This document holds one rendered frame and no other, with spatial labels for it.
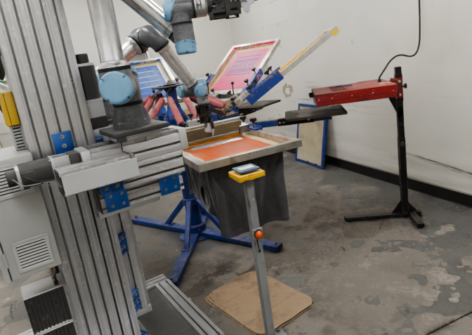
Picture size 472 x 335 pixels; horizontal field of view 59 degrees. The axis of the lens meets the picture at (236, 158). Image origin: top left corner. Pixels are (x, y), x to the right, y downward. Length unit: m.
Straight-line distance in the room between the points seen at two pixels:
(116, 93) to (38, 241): 0.68
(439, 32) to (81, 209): 2.96
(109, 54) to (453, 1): 2.76
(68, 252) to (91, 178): 0.50
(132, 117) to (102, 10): 0.40
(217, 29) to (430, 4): 4.05
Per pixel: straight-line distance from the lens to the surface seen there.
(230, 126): 2.66
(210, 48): 7.01
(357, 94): 3.11
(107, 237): 1.92
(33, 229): 1.80
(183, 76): 2.36
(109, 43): 1.54
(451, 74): 3.71
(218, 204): 2.18
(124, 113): 1.66
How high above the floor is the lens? 1.48
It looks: 14 degrees down
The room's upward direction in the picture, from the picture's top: 9 degrees counter-clockwise
